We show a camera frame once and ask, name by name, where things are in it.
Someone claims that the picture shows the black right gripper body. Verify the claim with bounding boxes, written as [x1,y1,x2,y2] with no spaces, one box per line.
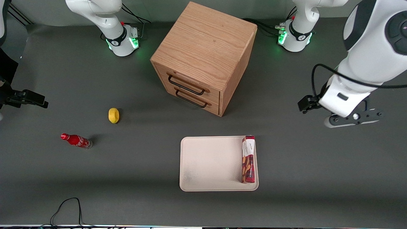
[0,72,24,110]

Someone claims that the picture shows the red cookie box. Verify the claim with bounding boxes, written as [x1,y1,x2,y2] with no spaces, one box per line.
[241,135,256,184]

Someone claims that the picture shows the cream plastic tray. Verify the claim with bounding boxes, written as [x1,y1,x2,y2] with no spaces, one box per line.
[179,136,259,192]

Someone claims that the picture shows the red cola bottle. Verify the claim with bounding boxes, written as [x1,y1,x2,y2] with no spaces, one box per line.
[60,133,93,149]

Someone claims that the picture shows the black metal stand bars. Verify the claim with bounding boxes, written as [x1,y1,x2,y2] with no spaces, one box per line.
[7,4,33,26]

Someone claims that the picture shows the yellow lemon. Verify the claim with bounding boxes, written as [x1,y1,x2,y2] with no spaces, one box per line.
[108,108,120,124]

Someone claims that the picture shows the wooden drawer cabinet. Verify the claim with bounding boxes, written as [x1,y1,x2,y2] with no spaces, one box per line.
[150,1,258,117]

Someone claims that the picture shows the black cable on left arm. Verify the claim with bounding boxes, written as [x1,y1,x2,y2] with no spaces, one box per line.
[311,63,407,106]

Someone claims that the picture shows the black cable at left arm base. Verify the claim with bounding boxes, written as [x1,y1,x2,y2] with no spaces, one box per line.
[243,6,298,37]

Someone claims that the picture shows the black cable at arm base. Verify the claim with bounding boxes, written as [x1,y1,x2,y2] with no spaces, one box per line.
[243,6,298,37]
[121,3,152,40]

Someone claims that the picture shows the thin black looped cable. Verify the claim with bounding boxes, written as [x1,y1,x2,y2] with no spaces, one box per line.
[41,197,96,228]

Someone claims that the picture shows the black metal drawer handle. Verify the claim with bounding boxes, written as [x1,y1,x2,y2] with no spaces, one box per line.
[167,74,207,96]
[175,89,209,108]

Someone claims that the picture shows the black cable at right arm base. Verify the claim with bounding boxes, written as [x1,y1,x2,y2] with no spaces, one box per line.
[121,3,152,40]

